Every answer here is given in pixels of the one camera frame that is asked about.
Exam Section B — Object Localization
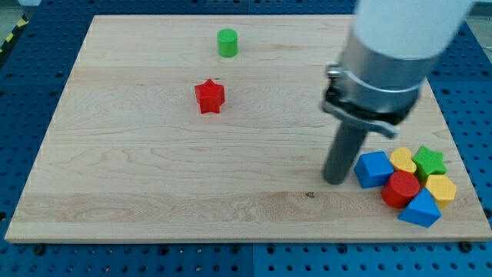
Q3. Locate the green cylinder block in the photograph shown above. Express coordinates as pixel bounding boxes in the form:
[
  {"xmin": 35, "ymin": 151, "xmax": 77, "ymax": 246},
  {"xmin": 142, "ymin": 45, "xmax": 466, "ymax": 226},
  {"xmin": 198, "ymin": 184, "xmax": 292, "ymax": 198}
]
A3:
[{"xmin": 217, "ymin": 28, "xmax": 238, "ymax": 58}]

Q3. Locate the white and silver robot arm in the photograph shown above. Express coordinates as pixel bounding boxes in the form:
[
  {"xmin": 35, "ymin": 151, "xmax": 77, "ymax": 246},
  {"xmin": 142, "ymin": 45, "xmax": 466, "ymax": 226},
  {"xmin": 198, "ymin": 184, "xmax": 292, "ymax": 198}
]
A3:
[{"xmin": 322, "ymin": 0, "xmax": 474, "ymax": 139}]

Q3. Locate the yellow hexagon block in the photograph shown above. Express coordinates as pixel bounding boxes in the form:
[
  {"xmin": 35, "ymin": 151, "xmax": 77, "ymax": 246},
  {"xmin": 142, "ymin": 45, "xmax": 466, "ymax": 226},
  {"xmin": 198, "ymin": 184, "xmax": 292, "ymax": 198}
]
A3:
[{"xmin": 424, "ymin": 175, "xmax": 457, "ymax": 210}]

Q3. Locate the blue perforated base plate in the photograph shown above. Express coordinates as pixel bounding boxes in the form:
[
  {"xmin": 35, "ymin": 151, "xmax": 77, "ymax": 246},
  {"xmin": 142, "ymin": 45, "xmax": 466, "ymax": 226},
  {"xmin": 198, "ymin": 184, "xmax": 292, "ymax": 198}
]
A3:
[{"xmin": 1, "ymin": 1, "xmax": 491, "ymax": 276}]

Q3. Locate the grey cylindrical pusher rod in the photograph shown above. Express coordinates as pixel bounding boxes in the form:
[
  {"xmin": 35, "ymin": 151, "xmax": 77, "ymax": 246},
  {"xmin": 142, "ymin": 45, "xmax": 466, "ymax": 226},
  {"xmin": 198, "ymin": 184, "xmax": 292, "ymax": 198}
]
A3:
[{"xmin": 323, "ymin": 122, "xmax": 367, "ymax": 185}]

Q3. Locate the red cylinder block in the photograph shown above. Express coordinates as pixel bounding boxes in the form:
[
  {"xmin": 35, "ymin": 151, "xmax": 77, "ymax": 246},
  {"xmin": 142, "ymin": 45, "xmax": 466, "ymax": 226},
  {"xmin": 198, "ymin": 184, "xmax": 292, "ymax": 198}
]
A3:
[{"xmin": 381, "ymin": 171, "xmax": 421, "ymax": 209}]

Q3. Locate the blue triangle block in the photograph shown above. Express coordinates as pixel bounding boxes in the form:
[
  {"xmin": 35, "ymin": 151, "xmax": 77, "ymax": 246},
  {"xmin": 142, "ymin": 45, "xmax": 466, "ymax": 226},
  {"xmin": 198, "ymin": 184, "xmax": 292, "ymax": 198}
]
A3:
[{"xmin": 398, "ymin": 189, "xmax": 442, "ymax": 228}]

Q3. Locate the blue cube block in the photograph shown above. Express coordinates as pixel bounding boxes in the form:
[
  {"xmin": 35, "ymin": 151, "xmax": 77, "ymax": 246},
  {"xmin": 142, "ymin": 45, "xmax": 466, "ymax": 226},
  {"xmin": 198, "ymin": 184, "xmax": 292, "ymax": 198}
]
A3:
[{"xmin": 354, "ymin": 151, "xmax": 394, "ymax": 189}]

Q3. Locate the light wooden board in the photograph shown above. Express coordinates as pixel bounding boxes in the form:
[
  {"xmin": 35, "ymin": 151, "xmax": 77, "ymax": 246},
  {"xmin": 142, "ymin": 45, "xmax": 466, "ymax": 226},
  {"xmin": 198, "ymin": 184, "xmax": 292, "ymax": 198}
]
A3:
[{"xmin": 5, "ymin": 15, "xmax": 491, "ymax": 244}]

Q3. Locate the green star block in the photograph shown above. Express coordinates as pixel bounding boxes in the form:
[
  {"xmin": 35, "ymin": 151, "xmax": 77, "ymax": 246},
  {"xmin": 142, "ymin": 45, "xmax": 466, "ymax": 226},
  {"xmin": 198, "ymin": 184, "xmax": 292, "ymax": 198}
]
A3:
[{"xmin": 411, "ymin": 145, "xmax": 447, "ymax": 182}]

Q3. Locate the yellow heart block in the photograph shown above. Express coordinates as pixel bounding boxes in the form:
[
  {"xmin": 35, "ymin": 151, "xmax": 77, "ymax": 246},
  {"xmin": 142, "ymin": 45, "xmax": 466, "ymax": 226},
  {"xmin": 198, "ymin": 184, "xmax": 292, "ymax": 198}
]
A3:
[{"xmin": 390, "ymin": 147, "xmax": 417, "ymax": 174}]

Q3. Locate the red star block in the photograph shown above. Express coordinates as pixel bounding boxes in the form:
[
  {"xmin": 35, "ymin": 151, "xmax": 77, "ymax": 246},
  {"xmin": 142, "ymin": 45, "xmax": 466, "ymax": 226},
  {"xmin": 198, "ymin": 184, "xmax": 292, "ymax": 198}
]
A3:
[{"xmin": 194, "ymin": 79, "xmax": 225, "ymax": 114}]

